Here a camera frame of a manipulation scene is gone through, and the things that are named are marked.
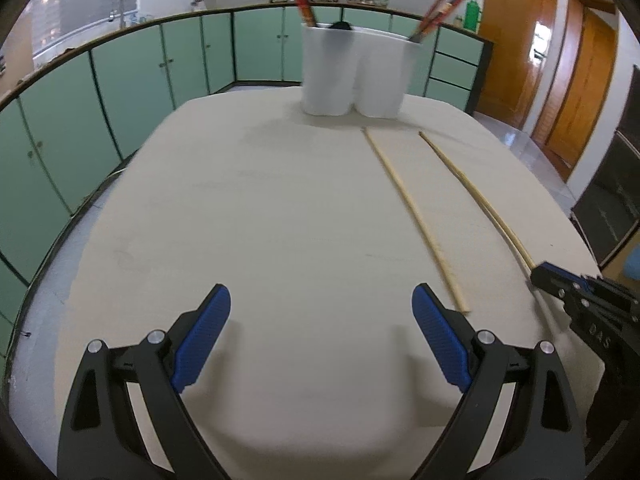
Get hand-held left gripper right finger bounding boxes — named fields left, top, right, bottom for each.
left=410, top=283, right=586, bottom=480

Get plain wooden chopstick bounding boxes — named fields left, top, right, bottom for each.
left=362, top=128, right=471, bottom=315
left=419, top=131, right=538, bottom=270

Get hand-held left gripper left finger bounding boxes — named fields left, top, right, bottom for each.
left=56, top=284, right=233, bottom=480

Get window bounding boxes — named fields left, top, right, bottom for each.
left=32, top=0, right=138, bottom=61

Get green kitchen base cabinets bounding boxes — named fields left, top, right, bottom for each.
left=0, top=2, right=493, bottom=361

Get black oven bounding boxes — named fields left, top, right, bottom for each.
left=570, top=65, right=640, bottom=268

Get white utensil holder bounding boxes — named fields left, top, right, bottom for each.
left=300, top=24, right=423, bottom=119

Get wooden door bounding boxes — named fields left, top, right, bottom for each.
left=531, top=0, right=621, bottom=181
left=472, top=0, right=560, bottom=133

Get red chopsticks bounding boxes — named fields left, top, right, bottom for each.
left=415, top=0, right=455, bottom=40

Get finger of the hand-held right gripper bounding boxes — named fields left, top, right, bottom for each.
left=542, top=261, right=640, bottom=319
left=530, top=265, right=584, bottom=314

